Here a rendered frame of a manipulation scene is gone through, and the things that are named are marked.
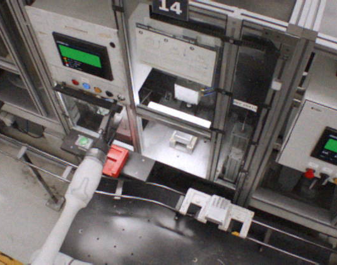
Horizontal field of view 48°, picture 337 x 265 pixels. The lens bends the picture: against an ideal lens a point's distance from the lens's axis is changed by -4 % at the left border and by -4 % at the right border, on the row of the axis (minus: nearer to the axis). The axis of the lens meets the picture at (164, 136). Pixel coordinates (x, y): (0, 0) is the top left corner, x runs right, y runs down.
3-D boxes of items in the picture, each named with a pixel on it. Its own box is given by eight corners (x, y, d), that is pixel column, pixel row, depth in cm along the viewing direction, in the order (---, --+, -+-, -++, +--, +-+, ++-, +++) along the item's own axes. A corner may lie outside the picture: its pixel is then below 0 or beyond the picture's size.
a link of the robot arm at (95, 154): (100, 160, 158) (105, 148, 161) (80, 156, 161) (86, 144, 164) (105, 171, 166) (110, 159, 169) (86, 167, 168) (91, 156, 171)
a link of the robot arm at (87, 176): (82, 154, 158) (78, 165, 169) (67, 187, 150) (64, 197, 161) (107, 164, 159) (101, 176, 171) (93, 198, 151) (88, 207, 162)
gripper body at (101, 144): (108, 159, 169) (116, 142, 173) (103, 149, 162) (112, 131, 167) (93, 156, 171) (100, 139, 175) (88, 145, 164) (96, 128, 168)
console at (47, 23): (50, 83, 187) (20, 11, 147) (79, 43, 200) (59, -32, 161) (127, 110, 177) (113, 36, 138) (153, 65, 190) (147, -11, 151)
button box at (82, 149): (79, 154, 219) (74, 143, 209) (86, 142, 222) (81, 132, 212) (91, 159, 217) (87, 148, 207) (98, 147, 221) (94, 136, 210)
